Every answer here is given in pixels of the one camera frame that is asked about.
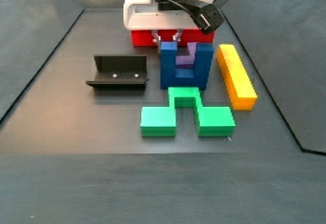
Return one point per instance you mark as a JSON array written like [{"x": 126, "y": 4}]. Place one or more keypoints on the black angle fixture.
[{"x": 120, "y": 71}]

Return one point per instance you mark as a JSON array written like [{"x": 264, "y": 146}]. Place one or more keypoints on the blue U-shaped block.
[{"x": 174, "y": 77}]

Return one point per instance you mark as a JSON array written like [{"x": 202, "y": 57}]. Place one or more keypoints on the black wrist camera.
[{"x": 205, "y": 15}]

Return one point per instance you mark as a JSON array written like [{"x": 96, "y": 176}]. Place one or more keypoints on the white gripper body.
[{"x": 158, "y": 15}]

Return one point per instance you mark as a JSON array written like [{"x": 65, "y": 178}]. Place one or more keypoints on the purple U-shaped block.
[{"x": 186, "y": 60}]

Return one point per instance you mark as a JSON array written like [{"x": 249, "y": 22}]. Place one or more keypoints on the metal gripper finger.
[
  {"x": 156, "y": 36},
  {"x": 177, "y": 35}
]

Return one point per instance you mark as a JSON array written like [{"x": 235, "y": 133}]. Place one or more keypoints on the yellow long bar block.
[{"x": 241, "y": 90}]

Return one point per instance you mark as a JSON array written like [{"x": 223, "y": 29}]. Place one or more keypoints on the green stepped block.
[{"x": 210, "y": 121}]

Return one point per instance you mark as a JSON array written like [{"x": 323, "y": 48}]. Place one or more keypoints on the red board with slots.
[{"x": 144, "y": 38}]

